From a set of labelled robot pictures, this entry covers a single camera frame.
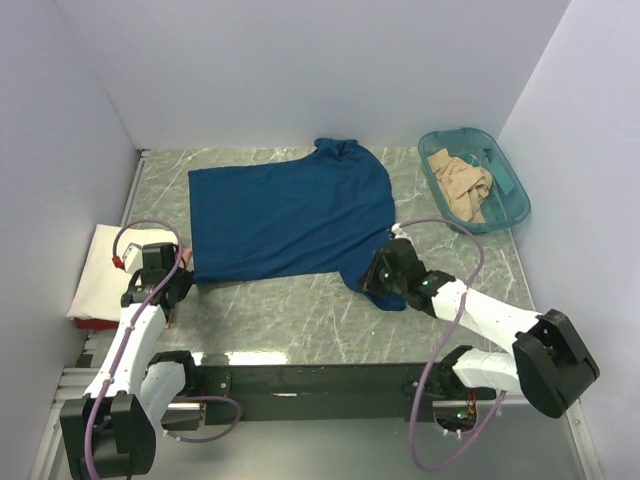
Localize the blue t-shirt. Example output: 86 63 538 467
188 138 396 294

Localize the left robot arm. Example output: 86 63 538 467
60 243 200 479

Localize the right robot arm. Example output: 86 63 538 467
362 239 600 418

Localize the pink folded t-shirt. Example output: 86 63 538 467
181 248 192 269

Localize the white folded t-shirt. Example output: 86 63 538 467
67 224 177 321

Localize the red folded t-shirt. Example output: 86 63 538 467
74 318 119 331

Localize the beige garment in bin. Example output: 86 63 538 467
427 148 493 224

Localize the teal plastic bin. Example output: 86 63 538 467
418 127 531 234

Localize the black base beam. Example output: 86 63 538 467
159 362 499 432

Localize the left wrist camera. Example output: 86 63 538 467
112 243 143 274

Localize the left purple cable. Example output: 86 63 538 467
82 219 244 479

